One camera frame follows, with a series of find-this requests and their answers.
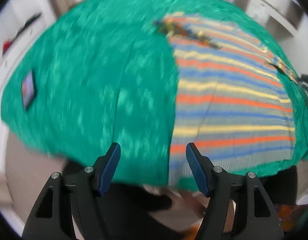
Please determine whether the red item on cabinet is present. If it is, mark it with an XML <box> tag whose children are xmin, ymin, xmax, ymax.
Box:
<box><xmin>2</xmin><ymin>40</ymin><xmax>13</xmax><ymax>55</ymax></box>

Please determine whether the black item on cabinet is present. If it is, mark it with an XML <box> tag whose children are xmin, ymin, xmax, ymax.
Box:
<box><xmin>15</xmin><ymin>12</ymin><xmax>42</xmax><ymax>38</ymax></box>

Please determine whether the black smartphone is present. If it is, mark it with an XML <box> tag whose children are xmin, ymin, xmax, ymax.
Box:
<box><xmin>21</xmin><ymin>70</ymin><xmax>36</xmax><ymax>110</ymax></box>

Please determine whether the striped knit sweater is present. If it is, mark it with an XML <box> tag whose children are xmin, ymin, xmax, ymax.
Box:
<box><xmin>156</xmin><ymin>13</ymin><xmax>297</xmax><ymax>190</ymax></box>

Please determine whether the green bed cover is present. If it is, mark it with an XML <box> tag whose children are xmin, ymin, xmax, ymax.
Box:
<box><xmin>1</xmin><ymin>0</ymin><xmax>308</xmax><ymax>191</ymax></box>

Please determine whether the white low cabinet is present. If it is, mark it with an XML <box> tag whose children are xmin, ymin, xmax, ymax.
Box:
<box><xmin>0</xmin><ymin>10</ymin><xmax>57</xmax><ymax>86</ymax></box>

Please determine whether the white desk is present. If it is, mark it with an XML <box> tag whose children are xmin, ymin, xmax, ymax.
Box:
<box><xmin>233</xmin><ymin>0</ymin><xmax>304</xmax><ymax>37</ymax></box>

